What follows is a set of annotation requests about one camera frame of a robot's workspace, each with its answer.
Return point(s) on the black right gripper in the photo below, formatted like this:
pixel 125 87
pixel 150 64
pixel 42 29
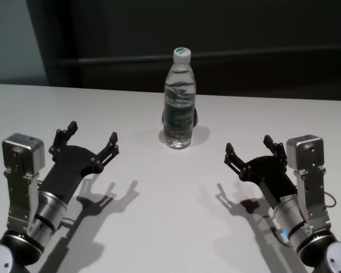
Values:
pixel 268 170

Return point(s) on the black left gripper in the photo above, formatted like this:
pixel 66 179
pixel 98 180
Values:
pixel 71 165

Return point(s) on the clear water bottle green label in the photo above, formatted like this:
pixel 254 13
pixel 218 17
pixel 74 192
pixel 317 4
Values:
pixel 179 85

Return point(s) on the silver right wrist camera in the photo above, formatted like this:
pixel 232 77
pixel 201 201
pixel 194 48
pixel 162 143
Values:
pixel 304 150

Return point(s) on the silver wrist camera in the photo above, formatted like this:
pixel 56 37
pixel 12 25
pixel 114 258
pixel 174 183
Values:
pixel 22 150
pixel 304 150

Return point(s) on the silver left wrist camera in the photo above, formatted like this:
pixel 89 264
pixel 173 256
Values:
pixel 22 150

